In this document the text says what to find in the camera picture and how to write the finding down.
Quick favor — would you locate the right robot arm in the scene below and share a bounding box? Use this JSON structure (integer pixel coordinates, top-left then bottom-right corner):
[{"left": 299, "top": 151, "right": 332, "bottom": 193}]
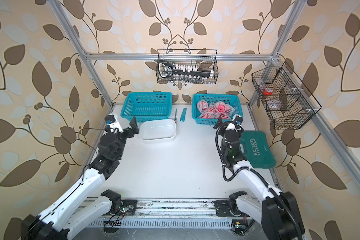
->
[{"left": 214, "top": 115, "right": 305, "bottom": 240}]

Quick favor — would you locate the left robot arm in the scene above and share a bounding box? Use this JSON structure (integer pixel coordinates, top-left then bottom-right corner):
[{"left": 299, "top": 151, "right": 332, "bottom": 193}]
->
[{"left": 21, "top": 115, "right": 139, "bottom": 240}]

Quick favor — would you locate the left teal plastic basket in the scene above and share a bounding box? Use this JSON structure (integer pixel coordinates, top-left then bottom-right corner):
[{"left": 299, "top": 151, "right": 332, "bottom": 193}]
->
[{"left": 120, "top": 92, "right": 173, "bottom": 123}]

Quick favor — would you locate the teal plastic basket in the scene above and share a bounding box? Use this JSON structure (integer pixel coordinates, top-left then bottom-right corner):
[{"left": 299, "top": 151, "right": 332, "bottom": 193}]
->
[
  {"left": 120, "top": 92, "right": 173, "bottom": 123},
  {"left": 192, "top": 94, "right": 243, "bottom": 125}
]

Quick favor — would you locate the right teal plastic basket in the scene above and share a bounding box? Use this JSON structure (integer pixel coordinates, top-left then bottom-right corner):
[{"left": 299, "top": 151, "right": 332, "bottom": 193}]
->
[{"left": 192, "top": 94, "right": 243, "bottom": 125}]

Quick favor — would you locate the white plastic tray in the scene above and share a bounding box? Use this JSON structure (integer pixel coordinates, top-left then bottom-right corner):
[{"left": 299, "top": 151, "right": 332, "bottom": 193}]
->
[{"left": 139, "top": 119, "right": 177, "bottom": 144}]

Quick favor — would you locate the green tool case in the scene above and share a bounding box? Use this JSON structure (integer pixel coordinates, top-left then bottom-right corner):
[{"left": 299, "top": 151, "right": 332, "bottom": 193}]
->
[{"left": 240, "top": 131, "right": 276, "bottom": 169}]

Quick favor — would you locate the teal knife sheath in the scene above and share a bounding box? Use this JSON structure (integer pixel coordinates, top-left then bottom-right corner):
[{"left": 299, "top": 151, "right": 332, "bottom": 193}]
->
[{"left": 180, "top": 108, "right": 187, "bottom": 122}]

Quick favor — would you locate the black white tool set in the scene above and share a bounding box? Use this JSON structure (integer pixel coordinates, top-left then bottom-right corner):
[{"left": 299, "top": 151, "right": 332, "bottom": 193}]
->
[{"left": 157, "top": 61, "right": 215, "bottom": 79}]

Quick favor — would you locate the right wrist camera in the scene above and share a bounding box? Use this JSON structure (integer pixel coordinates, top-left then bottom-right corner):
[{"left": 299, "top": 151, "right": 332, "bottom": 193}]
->
[{"left": 232, "top": 114, "right": 243, "bottom": 125}]

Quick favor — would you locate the side black wire basket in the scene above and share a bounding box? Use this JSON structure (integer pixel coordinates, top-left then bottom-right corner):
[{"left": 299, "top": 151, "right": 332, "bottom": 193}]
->
[{"left": 252, "top": 62, "right": 322, "bottom": 130}]

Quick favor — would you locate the back black wire basket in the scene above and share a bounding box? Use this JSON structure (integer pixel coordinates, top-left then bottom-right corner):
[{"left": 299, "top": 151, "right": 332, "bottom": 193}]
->
[{"left": 156, "top": 48, "right": 219, "bottom": 85}]

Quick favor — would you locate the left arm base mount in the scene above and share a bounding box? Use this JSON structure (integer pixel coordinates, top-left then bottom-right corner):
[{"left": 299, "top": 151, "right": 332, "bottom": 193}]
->
[{"left": 101, "top": 190, "right": 138, "bottom": 216}]

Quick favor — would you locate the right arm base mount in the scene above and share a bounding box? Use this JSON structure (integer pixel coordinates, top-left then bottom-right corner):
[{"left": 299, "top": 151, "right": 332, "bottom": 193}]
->
[{"left": 214, "top": 191, "right": 261, "bottom": 218}]

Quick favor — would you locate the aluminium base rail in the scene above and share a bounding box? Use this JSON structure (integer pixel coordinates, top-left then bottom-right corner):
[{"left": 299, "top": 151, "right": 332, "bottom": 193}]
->
[{"left": 52, "top": 197, "right": 301, "bottom": 229}]

